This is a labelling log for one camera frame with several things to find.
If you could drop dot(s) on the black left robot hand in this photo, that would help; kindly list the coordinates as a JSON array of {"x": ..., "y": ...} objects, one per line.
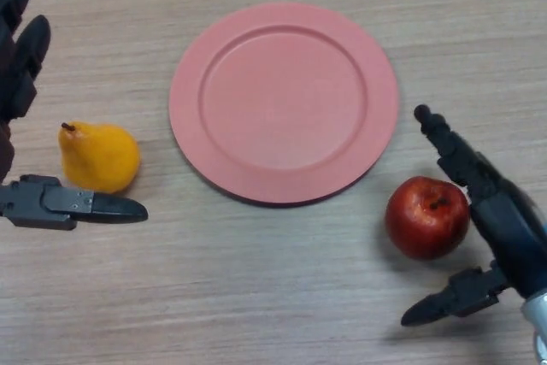
[{"x": 38, "y": 204}]

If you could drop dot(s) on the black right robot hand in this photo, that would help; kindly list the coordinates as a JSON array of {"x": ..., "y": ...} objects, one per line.
[{"x": 508, "y": 228}]

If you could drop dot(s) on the red apple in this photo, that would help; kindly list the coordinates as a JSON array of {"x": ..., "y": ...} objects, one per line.
[{"x": 421, "y": 228}]

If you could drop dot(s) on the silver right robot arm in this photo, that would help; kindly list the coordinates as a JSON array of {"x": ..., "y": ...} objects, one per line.
[{"x": 538, "y": 313}]

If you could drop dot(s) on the pink round plate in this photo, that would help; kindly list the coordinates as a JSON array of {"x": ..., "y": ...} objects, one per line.
[{"x": 284, "y": 102}]

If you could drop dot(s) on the yellow orange pear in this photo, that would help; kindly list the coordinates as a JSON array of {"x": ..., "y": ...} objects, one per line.
[{"x": 100, "y": 160}]

